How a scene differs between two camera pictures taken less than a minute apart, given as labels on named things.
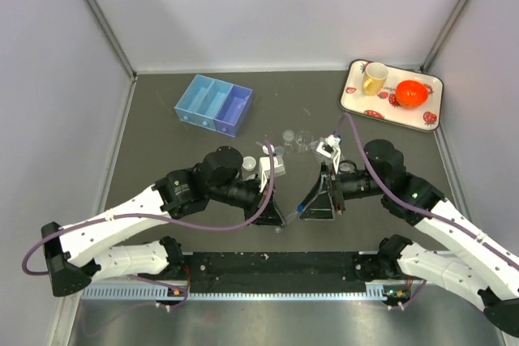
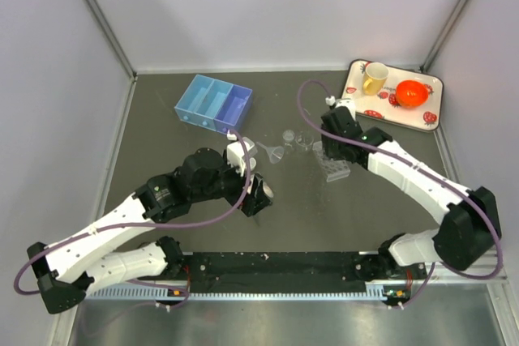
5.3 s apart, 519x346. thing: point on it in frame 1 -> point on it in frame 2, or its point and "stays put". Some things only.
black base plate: x=299 y=272 stays put
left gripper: x=270 y=215 -> x=256 y=199
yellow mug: x=375 y=77 stays put
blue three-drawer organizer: x=216 y=105 stays put
